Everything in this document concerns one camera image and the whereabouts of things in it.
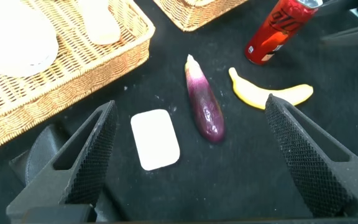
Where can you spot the wicker basket with household items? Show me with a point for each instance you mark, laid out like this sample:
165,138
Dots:
82,68

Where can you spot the purple eggplant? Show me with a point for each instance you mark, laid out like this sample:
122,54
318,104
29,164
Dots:
205,105

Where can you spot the white soap bar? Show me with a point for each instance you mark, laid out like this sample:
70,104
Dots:
154,140

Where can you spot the yellow banana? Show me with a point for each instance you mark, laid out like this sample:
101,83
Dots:
256,93

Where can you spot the wicker basket with food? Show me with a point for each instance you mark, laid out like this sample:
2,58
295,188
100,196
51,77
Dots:
194,15

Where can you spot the black felt table cloth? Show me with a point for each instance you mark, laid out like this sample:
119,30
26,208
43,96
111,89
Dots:
247,174

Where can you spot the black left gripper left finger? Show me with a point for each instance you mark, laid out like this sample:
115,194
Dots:
57,186

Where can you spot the pink small bottle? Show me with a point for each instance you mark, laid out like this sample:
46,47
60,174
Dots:
101,21

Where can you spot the red cola can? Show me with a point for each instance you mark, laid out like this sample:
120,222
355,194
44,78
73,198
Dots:
275,31

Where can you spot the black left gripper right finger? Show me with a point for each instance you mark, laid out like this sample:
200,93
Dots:
309,161

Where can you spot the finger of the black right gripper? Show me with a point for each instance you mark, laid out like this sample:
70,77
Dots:
356,35
337,6

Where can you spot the white round container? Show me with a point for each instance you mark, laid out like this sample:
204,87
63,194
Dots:
14,40

